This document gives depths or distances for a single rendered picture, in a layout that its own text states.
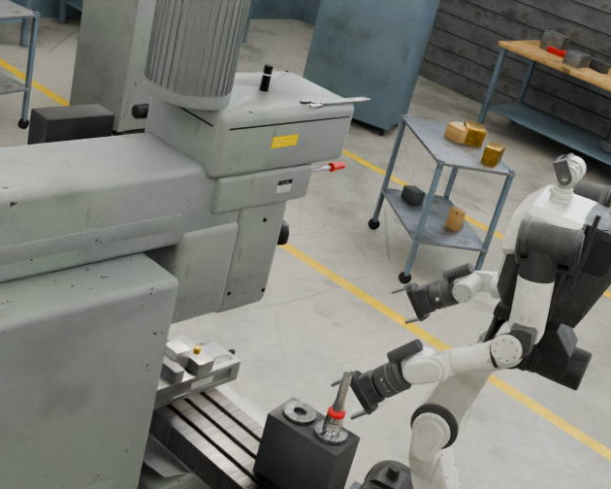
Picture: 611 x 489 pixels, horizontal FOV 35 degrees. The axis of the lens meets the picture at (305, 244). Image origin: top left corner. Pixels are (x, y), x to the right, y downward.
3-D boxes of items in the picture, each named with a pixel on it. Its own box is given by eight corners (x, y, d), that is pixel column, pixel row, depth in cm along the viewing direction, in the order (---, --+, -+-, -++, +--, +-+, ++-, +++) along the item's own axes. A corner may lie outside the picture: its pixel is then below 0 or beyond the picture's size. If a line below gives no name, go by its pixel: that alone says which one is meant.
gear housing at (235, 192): (244, 161, 261) (252, 127, 256) (307, 198, 247) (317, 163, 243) (147, 175, 236) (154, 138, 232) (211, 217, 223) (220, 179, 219)
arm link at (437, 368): (414, 374, 259) (462, 368, 253) (404, 386, 251) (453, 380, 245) (408, 351, 258) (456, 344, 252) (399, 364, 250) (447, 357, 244)
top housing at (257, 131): (274, 123, 264) (288, 67, 257) (344, 161, 249) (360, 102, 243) (139, 138, 230) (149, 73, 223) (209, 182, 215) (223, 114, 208)
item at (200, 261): (162, 269, 256) (179, 180, 246) (222, 312, 243) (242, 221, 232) (104, 282, 243) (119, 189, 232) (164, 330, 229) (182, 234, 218)
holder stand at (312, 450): (278, 450, 264) (295, 391, 256) (343, 493, 254) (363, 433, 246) (252, 469, 254) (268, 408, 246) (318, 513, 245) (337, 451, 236)
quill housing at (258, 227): (217, 269, 270) (240, 165, 257) (267, 304, 259) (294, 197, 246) (165, 281, 257) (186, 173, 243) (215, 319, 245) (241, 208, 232)
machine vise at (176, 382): (205, 354, 298) (211, 324, 294) (237, 379, 290) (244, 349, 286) (113, 384, 273) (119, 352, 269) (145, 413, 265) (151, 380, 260)
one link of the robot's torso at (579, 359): (581, 380, 269) (604, 327, 261) (572, 400, 257) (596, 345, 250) (488, 340, 277) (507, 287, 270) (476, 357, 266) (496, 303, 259)
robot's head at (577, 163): (577, 191, 252) (590, 160, 249) (570, 201, 244) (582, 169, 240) (554, 182, 254) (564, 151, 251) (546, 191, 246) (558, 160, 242)
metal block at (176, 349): (174, 355, 280) (177, 339, 277) (187, 366, 277) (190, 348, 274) (160, 360, 276) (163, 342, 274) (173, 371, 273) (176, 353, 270)
